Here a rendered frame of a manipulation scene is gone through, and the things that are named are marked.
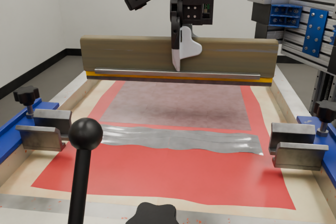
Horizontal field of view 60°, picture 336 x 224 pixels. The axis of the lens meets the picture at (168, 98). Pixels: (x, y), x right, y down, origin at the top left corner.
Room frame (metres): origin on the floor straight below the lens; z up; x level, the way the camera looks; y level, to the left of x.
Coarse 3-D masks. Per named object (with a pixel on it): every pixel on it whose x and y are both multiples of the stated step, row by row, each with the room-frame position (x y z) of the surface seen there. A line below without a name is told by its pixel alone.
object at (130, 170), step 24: (120, 96) 0.71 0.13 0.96; (144, 96) 0.71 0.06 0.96; (168, 96) 0.71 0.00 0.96; (96, 120) 0.58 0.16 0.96; (120, 120) 0.58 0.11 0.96; (144, 120) 0.58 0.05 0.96; (168, 120) 0.58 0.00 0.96; (48, 168) 0.41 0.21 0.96; (72, 168) 0.41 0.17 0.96; (96, 168) 0.41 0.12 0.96; (120, 168) 0.41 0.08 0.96; (144, 168) 0.41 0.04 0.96; (96, 192) 0.35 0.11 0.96; (120, 192) 0.35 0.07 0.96; (144, 192) 0.35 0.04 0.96
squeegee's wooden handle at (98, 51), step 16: (96, 48) 0.60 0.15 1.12; (112, 48) 0.60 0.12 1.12; (128, 48) 0.59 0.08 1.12; (144, 48) 0.59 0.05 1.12; (160, 48) 0.59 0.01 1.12; (208, 48) 0.57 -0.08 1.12; (224, 48) 0.57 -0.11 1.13; (240, 48) 0.57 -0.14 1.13; (256, 48) 0.56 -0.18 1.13; (272, 48) 0.56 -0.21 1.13; (96, 64) 0.60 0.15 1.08; (112, 64) 0.60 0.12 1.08; (128, 64) 0.59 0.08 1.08; (144, 64) 0.59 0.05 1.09; (160, 64) 0.59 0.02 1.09; (192, 64) 0.58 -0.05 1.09; (208, 64) 0.57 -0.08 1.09; (224, 64) 0.57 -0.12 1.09; (240, 64) 0.57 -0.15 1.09; (256, 64) 0.56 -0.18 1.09; (272, 64) 0.56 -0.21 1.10
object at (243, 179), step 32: (192, 96) 0.71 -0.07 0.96; (224, 96) 0.71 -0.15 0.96; (192, 128) 0.54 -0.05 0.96; (224, 128) 0.54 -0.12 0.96; (256, 128) 0.54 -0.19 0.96; (192, 160) 0.43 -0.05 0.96; (224, 160) 0.43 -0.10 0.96; (256, 160) 0.43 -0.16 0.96; (160, 192) 0.35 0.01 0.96; (192, 192) 0.35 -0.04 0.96; (224, 192) 0.35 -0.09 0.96; (256, 192) 0.35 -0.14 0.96
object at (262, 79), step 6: (90, 72) 0.62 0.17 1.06; (174, 78) 0.59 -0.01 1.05; (180, 78) 0.59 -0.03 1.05; (186, 78) 0.59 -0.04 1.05; (192, 78) 0.59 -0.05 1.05; (198, 78) 0.59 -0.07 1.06; (204, 78) 0.59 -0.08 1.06; (210, 78) 0.58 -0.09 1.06; (216, 78) 0.58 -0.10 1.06; (222, 78) 0.58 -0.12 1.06; (228, 78) 0.58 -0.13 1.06; (264, 78) 0.57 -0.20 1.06; (270, 78) 0.57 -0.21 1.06
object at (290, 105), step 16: (80, 80) 0.74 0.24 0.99; (96, 80) 0.81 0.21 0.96; (272, 80) 0.75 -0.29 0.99; (64, 96) 0.64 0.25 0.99; (80, 96) 0.69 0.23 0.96; (288, 96) 0.64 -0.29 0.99; (288, 112) 0.57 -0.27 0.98; (304, 112) 0.55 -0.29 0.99; (16, 160) 0.41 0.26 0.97; (0, 176) 0.37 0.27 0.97; (320, 176) 0.37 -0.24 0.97; (16, 208) 0.28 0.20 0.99; (32, 208) 0.28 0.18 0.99; (48, 208) 0.28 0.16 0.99; (64, 208) 0.28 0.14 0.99; (96, 208) 0.28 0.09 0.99; (112, 208) 0.28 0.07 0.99; (128, 208) 0.28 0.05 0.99
